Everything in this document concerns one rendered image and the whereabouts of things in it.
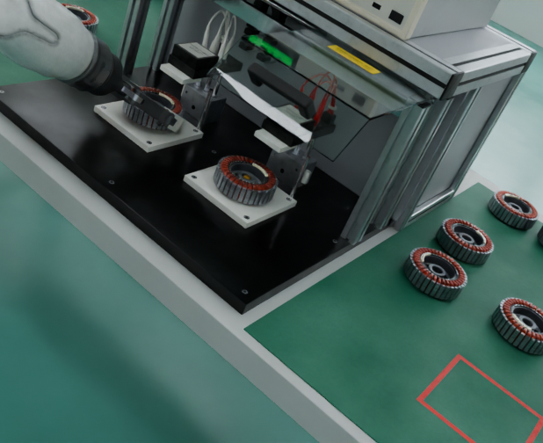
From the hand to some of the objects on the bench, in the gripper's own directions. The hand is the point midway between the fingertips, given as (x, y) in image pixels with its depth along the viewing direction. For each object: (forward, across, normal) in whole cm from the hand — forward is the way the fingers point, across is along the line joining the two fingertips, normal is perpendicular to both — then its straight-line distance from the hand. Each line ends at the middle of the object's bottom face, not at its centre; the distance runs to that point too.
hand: (153, 106), depth 133 cm
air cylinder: (+15, 0, +4) cm, 15 cm away
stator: (+22, +75, +6) cm, 79 cm away
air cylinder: (+15, +24, +4) cm, 29 cm away
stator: (+1, 0, -2) cm, 2 cm away
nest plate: (+2, +24, -3) cm, 24 cm away
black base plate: (+5, +12, -4) cm, 14 cm away
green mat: (+23, +77, +6) cm, 80 cm away
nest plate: (+2, 0, -3) cm, 4 cm away
